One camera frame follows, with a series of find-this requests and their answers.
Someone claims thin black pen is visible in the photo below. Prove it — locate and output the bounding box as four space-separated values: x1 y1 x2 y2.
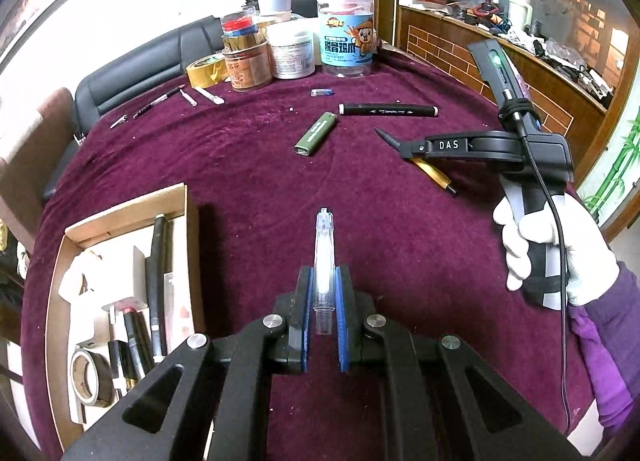
132 86 186 119

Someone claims black marker with white ends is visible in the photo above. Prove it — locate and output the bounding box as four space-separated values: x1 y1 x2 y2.
338 103 440 118

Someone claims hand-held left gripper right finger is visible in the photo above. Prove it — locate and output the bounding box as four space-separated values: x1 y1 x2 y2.
336 265 583 461

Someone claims white tumbler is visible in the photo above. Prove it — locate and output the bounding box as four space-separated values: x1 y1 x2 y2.
507 0 533 32

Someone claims wooden cabinet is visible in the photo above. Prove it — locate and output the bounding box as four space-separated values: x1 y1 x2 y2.
375 0 640 192

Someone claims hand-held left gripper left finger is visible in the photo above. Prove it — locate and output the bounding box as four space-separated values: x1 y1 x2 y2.
60 265 313 461

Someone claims long black marker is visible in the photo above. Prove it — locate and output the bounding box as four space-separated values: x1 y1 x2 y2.
145 215 168 364

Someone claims large jar with blue label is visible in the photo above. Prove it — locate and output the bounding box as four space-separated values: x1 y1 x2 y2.
316 0 375 79

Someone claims small jar with red lid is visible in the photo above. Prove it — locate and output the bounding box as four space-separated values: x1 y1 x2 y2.
221 12 260 49

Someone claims silver tape roll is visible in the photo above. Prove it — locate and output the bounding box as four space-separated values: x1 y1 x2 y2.
70 348 115 407

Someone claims person's right forearm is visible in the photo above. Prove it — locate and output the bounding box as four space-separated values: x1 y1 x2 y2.
570 261 640 434

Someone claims small white box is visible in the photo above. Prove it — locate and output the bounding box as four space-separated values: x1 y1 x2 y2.
60 248 108 302

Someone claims clear plastic pen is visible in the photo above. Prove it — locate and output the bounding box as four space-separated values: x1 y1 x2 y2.
311 207 335 337

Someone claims red and black tube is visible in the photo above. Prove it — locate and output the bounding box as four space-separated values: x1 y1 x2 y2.
112 297 153 382

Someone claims white plastic jar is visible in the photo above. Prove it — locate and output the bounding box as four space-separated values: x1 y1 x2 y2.
266 21 316 80

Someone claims gold foil jar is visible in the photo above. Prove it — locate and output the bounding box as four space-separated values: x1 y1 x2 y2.
221 38 273 92

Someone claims green lighter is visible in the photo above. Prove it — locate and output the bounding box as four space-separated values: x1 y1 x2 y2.
294 112 337 156

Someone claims gold tape roll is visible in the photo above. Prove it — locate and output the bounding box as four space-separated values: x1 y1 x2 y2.
186 53 228 89

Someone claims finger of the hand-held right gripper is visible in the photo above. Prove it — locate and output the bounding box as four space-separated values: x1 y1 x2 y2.
375 128 427 160

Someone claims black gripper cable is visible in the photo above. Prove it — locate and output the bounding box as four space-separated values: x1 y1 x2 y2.
500 98 573 434

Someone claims brown upholstered chair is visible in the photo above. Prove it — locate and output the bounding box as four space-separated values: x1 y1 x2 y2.
0 88 76 252

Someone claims black leather sofa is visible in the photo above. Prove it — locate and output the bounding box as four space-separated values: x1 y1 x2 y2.
75 16 231 136

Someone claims gold pen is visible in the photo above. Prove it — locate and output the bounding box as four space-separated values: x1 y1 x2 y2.
410 157 457 196

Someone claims jar with white lid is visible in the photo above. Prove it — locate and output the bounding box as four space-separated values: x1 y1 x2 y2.
257 0 292 24

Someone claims person's right hand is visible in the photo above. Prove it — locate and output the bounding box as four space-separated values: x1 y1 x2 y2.
492 193 622 308

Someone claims maroon tablecloth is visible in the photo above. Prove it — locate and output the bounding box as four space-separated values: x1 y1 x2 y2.
20 48 616 461

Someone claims bamboo painted glass panel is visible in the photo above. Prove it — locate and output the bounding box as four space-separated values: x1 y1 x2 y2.
575 106 640 232

